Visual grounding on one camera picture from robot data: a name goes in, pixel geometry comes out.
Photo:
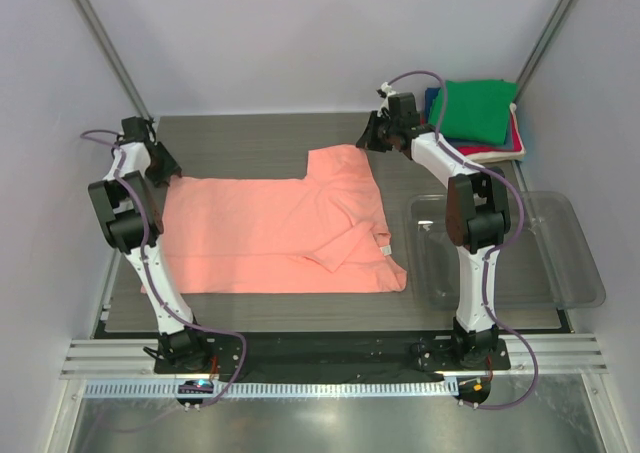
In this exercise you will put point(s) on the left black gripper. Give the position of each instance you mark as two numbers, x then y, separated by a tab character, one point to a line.
171	168

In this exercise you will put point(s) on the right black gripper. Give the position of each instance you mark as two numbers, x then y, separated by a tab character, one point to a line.
369	140

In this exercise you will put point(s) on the salmon pink t-shirt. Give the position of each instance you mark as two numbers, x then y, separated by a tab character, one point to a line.
324	233

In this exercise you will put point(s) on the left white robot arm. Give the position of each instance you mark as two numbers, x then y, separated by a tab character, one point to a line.
131	224

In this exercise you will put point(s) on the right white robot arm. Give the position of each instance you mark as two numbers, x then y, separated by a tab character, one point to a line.
477	216

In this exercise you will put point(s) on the folded blue t-shirt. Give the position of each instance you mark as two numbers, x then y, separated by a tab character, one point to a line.
430	96

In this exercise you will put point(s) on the folded green t-shirt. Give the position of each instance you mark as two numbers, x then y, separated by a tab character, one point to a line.
474	111

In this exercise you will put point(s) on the folded cream t-shirt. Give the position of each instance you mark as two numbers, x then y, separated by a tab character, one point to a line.
486	155

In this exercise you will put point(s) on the folded red t-shirt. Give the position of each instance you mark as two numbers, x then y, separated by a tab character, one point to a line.
430	148

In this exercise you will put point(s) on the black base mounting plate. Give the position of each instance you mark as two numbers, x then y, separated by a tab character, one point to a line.
429	353

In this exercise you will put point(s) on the clear plastic bin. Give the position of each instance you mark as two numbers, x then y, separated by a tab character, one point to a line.
550	265

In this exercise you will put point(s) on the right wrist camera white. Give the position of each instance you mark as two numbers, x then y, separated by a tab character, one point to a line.
386	90

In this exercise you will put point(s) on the left aluminium frame post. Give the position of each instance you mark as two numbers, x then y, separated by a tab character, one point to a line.
112	57

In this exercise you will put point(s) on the aluminium frame post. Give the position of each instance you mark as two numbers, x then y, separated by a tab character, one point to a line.
551	30
112	57

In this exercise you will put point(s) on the white slotted cable duct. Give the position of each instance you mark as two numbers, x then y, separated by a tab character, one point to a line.
198	389

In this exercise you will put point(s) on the right aluminium frame post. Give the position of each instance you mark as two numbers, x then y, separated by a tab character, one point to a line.
551	30

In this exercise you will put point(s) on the aluminium front rail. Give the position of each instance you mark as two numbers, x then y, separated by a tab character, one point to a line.
547	353

